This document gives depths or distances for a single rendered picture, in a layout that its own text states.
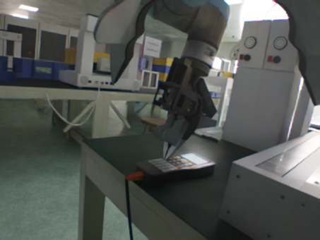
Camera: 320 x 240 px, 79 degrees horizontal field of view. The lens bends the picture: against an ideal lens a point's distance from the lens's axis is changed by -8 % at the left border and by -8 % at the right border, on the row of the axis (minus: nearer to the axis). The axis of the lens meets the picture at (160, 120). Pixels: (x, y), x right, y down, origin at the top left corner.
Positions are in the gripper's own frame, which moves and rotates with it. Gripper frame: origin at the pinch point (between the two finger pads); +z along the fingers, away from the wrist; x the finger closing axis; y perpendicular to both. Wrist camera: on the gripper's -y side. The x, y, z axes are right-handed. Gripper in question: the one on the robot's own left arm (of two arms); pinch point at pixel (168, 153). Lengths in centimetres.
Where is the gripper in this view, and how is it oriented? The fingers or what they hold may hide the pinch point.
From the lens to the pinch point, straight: 48.8
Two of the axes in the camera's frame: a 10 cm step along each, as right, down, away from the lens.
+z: -3.4, 9.4, 0.3
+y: -7.1, -2.4, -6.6
